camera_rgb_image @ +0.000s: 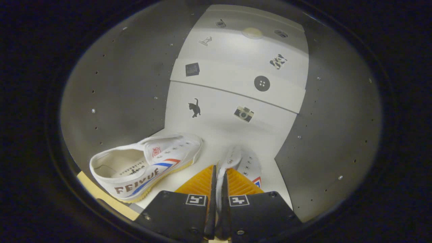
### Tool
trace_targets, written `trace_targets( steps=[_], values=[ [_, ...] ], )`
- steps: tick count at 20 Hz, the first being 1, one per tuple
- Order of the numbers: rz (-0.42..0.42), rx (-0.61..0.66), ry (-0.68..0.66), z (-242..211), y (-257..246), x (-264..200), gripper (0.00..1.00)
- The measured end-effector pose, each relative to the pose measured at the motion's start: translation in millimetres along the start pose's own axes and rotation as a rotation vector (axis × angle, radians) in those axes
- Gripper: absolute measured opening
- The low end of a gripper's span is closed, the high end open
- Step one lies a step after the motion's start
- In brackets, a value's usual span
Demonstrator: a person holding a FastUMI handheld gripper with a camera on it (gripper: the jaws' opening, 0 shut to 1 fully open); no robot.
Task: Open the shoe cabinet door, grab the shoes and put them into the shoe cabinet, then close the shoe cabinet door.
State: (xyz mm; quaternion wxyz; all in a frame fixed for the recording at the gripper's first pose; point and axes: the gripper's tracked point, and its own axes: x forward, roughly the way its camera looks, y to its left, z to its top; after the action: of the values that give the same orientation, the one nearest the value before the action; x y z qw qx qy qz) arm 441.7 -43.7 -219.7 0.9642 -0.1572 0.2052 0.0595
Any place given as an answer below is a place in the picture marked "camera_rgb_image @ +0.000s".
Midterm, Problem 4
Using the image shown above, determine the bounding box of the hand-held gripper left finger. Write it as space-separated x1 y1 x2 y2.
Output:
134 165 217 241

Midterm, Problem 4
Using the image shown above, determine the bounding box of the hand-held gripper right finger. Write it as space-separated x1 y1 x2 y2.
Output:
221 168 303 241

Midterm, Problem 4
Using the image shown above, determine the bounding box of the white canvas shoe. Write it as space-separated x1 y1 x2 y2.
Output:
89 134 203 203
216 145 263 213

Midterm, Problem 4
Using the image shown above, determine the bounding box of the grey shoe cabinet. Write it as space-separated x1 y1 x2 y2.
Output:
60 0 383 223

